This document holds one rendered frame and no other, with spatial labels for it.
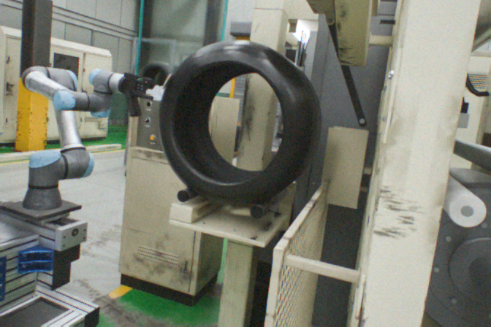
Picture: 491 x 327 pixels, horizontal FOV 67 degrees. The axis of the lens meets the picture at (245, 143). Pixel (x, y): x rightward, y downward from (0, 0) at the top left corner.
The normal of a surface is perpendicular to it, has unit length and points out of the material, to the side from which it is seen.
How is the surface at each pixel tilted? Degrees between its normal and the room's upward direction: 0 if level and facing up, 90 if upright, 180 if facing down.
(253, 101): 90
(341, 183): 90
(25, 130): 90
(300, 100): 73
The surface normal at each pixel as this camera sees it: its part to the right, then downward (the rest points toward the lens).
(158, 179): -0.32, 0.07
